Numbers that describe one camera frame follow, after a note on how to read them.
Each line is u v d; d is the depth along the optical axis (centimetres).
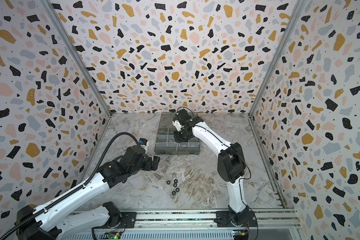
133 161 58
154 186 86
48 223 39
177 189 84
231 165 52
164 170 90
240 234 72
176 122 83
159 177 88
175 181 87
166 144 100
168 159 95
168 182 86
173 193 83
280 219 76
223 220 73
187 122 65
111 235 70
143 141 67
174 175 90
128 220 73
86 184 47
